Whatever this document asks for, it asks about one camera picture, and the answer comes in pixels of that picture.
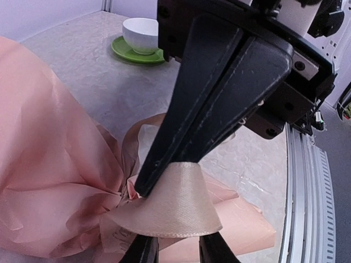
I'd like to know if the tan ribbon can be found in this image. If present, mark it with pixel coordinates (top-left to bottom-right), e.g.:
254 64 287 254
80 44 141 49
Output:
100 114 239 238

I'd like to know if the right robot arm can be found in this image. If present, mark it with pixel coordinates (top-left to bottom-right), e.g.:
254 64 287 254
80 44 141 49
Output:
135 1 344 197

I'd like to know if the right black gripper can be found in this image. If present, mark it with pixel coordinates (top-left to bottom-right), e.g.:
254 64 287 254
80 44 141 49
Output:
135 1 336 197

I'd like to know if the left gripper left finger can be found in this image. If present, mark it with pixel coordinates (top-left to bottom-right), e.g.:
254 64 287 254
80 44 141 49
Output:
120 235 159 263

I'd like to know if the pink wrapping paper sheet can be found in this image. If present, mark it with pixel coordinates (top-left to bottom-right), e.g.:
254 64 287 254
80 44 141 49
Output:
1 38 275 262

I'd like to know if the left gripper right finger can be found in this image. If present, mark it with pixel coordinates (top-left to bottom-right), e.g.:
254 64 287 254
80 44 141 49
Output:
199 232 240 263

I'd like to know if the right aluminium frame post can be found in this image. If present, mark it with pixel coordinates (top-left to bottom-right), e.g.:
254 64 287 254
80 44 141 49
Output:
101 0 113 13

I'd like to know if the white ceramic bowl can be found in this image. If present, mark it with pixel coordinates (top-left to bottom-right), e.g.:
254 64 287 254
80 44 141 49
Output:
122 18 158 55

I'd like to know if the front aluminium rail base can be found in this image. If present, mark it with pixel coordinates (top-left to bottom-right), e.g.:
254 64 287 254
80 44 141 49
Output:
279 125 336 263

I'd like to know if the green plate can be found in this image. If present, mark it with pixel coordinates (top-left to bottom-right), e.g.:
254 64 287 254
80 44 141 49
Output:
111 36 165 64

